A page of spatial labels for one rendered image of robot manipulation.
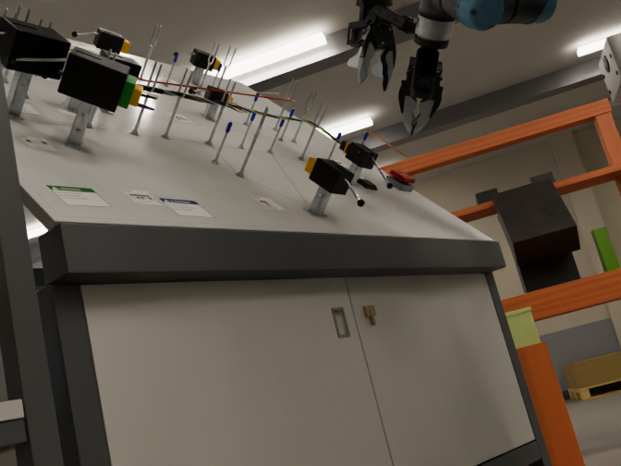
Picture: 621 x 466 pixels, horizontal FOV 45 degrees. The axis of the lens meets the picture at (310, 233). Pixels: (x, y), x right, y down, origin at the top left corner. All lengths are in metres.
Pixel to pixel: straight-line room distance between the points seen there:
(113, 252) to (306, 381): 0.41
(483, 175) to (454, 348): 9.54
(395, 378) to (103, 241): 0.65
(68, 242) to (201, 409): 0.29
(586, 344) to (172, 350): 9.90
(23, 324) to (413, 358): 0.82
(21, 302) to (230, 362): 0.35
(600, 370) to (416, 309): 8.26
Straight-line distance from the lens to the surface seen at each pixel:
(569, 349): 10.77
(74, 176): 1.13
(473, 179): 11.09
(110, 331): 1.00
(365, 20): 1.77
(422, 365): 1.49
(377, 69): 1.81
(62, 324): 0.96
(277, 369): 1.18
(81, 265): 0.95
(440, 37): 1.56
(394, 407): 1.39
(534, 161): 11.15
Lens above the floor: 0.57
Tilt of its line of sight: 14 degrees up
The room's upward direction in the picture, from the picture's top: 14 degrees counter-clockwise
